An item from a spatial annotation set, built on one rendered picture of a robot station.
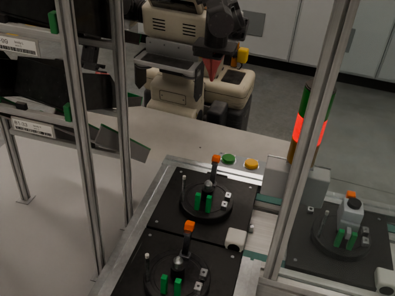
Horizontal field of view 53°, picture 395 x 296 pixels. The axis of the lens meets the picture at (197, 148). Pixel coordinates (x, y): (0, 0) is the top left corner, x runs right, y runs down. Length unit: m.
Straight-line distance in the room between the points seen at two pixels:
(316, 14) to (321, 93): 3.23
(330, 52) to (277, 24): 3.33
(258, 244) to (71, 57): 0.65
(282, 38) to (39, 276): 3.30
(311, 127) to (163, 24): 1.04
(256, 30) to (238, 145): 2.61
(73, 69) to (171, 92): 1.09
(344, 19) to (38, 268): 0.87
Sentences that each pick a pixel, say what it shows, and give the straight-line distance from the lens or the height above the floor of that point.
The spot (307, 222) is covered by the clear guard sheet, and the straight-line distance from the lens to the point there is 0.82.
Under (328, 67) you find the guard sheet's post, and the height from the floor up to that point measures 1.46.
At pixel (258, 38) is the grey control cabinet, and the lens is 4.00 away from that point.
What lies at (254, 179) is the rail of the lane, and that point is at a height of 0.95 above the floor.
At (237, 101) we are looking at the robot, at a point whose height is 0.74.
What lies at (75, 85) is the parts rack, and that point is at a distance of 0.69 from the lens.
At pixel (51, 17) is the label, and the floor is 1.50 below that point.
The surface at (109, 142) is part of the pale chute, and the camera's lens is 0.94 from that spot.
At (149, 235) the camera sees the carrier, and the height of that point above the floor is 0.97.
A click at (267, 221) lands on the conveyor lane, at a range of 1.11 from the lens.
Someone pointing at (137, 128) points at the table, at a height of 0.86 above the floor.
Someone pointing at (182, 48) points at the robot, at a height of 1.09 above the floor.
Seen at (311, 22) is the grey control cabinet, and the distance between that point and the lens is 3.88.
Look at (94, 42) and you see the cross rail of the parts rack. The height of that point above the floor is 1.39.
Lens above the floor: 1.71
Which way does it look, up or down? 37 degrees down
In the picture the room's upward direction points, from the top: 4 degrees clockwise
